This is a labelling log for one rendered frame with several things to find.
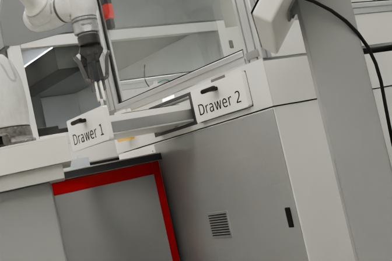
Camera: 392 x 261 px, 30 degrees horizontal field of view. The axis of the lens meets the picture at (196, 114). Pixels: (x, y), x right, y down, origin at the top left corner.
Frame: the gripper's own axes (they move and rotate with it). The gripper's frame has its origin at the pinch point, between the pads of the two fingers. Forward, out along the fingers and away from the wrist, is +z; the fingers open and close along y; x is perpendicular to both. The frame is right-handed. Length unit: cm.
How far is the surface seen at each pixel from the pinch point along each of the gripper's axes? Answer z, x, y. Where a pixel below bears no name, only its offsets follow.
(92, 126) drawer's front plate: 12.5, -13.1, -5.9
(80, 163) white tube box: 22.5, 13.0, -11.0
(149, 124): 15.8, -14.5, 12.3
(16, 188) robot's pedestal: 28, -56, -31
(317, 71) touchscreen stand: 18, -93, 41
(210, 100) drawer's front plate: 12.9, -22.3, 32.3
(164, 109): 11.8, -11.6, 18.8
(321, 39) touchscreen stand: 11, -94, 44
